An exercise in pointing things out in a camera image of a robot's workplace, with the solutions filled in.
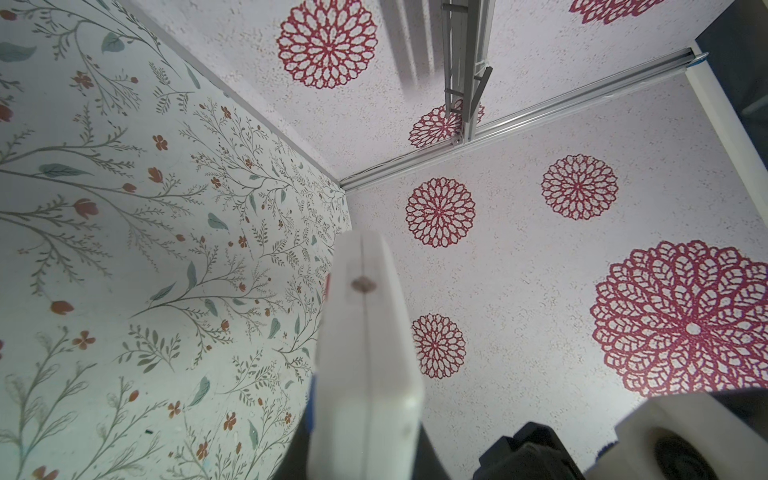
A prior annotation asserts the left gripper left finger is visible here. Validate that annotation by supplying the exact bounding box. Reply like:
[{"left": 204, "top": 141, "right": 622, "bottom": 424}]
[{"left": 307, "top": 231, "right": 366, "bottom": 479}]

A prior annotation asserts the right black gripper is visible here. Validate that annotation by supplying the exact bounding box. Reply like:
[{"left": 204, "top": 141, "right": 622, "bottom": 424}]
[{"left": 472, "top": 388, "right": 768, "bottom": 480}]

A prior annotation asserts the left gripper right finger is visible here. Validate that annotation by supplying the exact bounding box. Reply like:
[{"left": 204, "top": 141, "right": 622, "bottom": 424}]
[{"left": 362, "top": 232, "right": 425, "bottom": 479}]

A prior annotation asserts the dark grey wall shelf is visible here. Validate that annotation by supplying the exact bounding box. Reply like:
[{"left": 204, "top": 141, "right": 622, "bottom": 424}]
[{"left": 441, "top": 0, "right": 496, "bottom": 144}]

